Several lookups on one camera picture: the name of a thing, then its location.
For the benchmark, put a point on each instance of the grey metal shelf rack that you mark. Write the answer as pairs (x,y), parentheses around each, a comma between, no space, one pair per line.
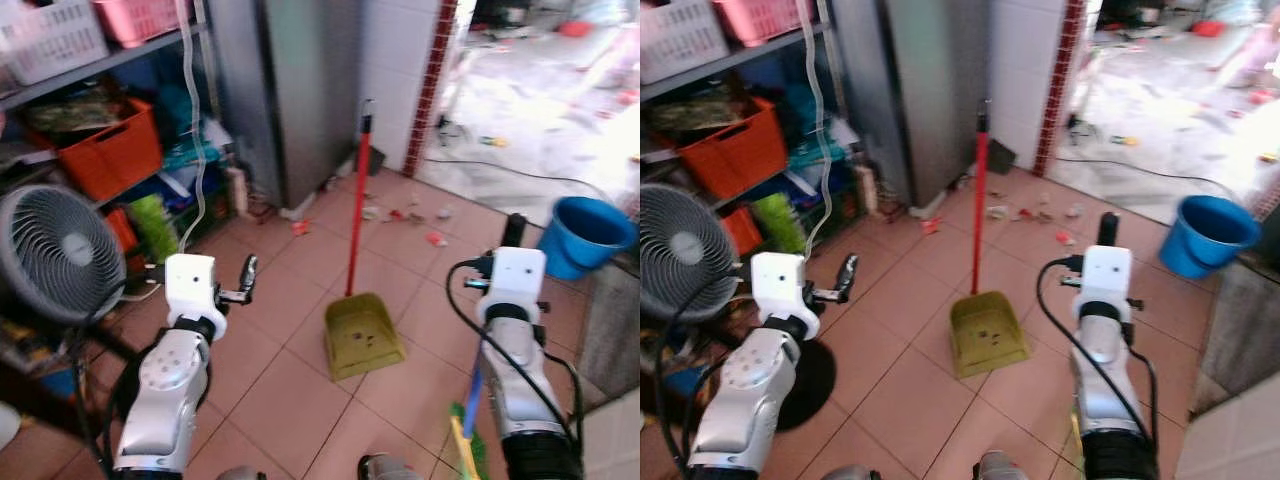
(100,65)
(730,62)

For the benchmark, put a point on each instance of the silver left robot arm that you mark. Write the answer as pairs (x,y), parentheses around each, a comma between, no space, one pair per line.
(745,395)
(165,385)

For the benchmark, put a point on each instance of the large orange plastic crate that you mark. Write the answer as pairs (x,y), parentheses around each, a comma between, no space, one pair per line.
(740,160)
(115,160)

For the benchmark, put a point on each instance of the red plastic basin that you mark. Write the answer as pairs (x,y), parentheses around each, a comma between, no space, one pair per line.
(1208,28)
(575,29)

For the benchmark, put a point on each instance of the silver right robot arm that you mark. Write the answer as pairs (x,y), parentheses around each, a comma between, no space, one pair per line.
(1100,370)
(515,380)

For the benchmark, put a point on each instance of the robot left leg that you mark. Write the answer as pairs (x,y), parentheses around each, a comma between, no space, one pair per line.
(850,474)
(240,474)

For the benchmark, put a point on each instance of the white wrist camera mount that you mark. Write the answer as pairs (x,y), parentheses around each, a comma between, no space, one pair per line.
(190,280)
(1105,275)
(778,280)
(515,275)

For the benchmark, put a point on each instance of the yellow green toy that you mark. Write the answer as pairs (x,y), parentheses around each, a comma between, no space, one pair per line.
(493,141)
(1124,141)

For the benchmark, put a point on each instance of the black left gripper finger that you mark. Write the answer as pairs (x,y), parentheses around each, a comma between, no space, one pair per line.
(247,272)
(847,272)

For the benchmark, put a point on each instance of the grey round fan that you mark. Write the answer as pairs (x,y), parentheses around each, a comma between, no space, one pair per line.
(60,250)
(685,250)

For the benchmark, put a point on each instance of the blue plastic bucket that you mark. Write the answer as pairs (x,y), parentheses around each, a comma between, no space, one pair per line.
(1195,250)
(570,250)

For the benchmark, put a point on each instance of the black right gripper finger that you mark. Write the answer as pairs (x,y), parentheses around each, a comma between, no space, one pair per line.
(513,232)
(1107,230)

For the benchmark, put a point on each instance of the olive patterned bundle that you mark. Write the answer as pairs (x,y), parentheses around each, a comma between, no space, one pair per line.
(700,110)
(75,112)

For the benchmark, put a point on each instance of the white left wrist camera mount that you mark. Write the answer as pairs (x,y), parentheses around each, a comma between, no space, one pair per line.
(778,280)
(190,280)

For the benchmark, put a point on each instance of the white plastic basket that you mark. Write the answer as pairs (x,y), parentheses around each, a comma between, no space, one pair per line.
(680,40)
(55,40)

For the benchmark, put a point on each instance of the pink plastic basket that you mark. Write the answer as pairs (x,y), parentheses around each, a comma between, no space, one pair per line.
(140,20)
(760,20)

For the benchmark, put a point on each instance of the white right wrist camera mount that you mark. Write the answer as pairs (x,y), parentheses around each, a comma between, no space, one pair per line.
(1105,275)
(515,275)

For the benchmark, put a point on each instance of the small orange plastic crate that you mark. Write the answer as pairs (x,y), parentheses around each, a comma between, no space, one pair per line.
(122,230)
(742,232)

